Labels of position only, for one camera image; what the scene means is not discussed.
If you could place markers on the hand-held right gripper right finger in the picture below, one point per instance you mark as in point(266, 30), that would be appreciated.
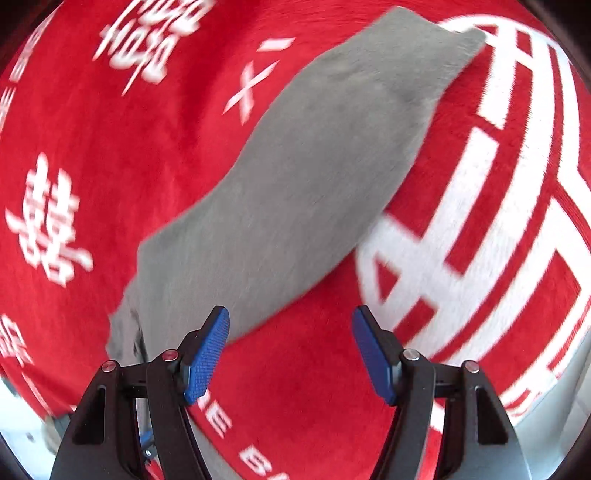
point(375, 355)

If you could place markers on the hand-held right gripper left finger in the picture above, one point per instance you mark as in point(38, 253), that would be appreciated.
point(208, 350)

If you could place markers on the grey fleece garment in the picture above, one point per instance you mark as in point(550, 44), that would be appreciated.
point(300, 175)

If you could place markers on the red printed blanket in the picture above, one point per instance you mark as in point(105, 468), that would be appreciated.
point(115, 138)

